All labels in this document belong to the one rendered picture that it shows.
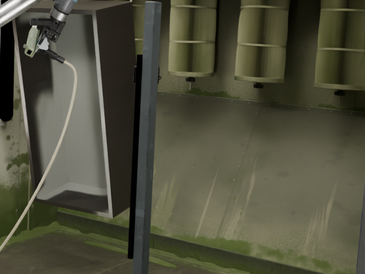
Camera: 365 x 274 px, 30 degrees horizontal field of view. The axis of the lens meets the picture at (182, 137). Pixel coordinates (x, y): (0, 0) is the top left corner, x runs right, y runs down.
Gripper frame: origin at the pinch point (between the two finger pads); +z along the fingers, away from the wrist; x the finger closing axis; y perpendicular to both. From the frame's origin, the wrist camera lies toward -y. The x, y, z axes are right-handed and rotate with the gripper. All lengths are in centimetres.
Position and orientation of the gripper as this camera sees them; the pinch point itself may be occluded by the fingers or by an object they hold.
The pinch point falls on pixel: (35, 47)
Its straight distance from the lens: 367.7
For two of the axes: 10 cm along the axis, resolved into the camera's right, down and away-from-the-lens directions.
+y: 8.4, 4.2, 3.5
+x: -1.3, -4.8, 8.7
